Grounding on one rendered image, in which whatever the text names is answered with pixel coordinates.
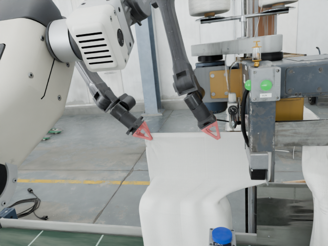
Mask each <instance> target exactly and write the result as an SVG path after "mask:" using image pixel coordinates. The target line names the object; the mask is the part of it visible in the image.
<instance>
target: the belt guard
mask: <svg viewBox="0 0 328 246"><path fill-rule="evenodd" d="M254 41H260V42H257V44H258V46H262V47H261V53H272V52H280V51H282V48H283V35H282V34H278V35H268V36H260V37H253V38H245V39H237V40H229V41H219V42H211V43H204V44H196V45H191V56H192V57H194V56H211V55H229V54H246V53H252V47H254V46H255V44H256V42H254Z"/></svg>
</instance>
